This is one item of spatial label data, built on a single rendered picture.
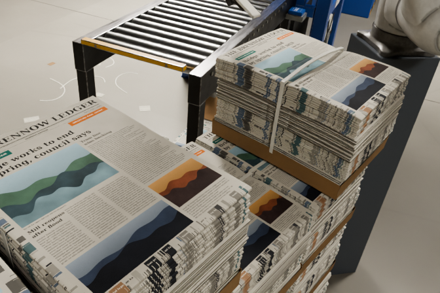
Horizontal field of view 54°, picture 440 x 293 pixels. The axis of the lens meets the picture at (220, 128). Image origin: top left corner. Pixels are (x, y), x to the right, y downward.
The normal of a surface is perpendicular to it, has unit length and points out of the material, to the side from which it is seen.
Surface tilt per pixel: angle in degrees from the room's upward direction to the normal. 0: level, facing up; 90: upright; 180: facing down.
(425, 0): 88
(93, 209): 0
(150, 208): 0
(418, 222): 0
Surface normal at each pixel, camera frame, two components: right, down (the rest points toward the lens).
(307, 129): -0.64, 0.38
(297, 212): 0.13, -0.82
